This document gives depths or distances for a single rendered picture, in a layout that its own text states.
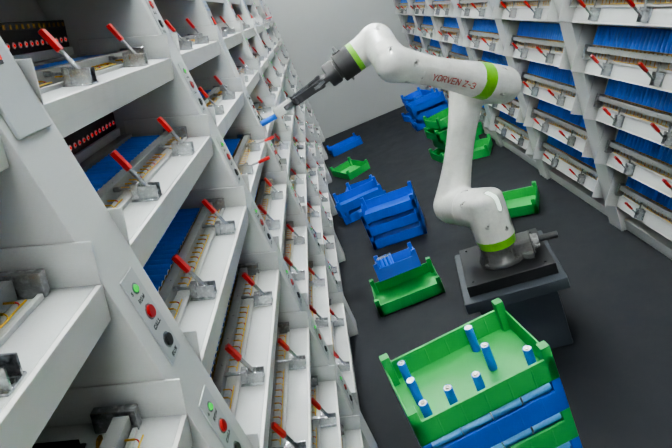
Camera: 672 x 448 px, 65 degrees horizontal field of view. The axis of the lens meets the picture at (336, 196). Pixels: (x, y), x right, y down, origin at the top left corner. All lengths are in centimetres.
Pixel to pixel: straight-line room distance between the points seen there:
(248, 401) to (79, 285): 44
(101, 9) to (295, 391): 93
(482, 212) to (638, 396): 66
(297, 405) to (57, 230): 75
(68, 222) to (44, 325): 11
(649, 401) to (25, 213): 157
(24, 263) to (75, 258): 5
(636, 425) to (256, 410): 109
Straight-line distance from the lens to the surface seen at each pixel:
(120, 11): 127
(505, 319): 127
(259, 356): 106
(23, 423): 49
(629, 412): 174
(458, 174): 186
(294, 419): 119
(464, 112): 189
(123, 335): 65
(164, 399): 68
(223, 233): 115
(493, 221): 173
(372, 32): 162
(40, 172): 61
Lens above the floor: 128
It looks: 19 degrees down
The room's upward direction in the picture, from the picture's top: 24 degrees counter-clockwise
